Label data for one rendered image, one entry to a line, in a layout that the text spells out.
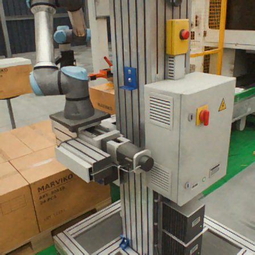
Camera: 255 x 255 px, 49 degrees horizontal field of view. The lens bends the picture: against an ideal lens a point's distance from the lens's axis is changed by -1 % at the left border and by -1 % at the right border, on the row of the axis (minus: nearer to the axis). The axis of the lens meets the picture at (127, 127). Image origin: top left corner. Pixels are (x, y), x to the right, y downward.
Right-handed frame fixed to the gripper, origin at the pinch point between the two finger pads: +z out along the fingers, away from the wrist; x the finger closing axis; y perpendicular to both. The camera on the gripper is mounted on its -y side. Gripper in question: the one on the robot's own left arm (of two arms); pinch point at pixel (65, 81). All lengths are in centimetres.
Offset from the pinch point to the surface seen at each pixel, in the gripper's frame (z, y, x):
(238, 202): 108, 102, -83
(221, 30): -16, 252, 42
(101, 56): 4, 96, 95
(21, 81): 30, 27, 168
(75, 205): 85, -14, -19
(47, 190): 64, -32, -18
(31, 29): 11, 404, 1050
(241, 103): 50, 179, -34
